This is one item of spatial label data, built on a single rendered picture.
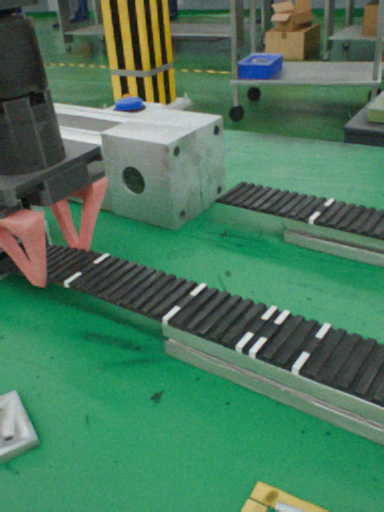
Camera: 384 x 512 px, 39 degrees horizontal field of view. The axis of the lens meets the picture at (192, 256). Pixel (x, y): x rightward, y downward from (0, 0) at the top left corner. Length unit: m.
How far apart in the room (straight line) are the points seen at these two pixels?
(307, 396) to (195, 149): 0.30
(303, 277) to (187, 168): 0.17
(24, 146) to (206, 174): 0.24
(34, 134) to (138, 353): 0.18
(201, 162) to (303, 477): 0.36
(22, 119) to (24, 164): 0.03
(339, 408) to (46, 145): 0.28
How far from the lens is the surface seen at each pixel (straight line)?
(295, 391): 0.36
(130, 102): 0.79
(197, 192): 0.59
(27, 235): 0.42
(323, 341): 0.36
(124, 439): 0.35
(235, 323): 0.38
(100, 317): 0.45
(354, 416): 0.35
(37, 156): 0.42
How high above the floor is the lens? 1.04
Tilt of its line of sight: 30 degrees down
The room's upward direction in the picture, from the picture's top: 5 degrees counter-clockwise
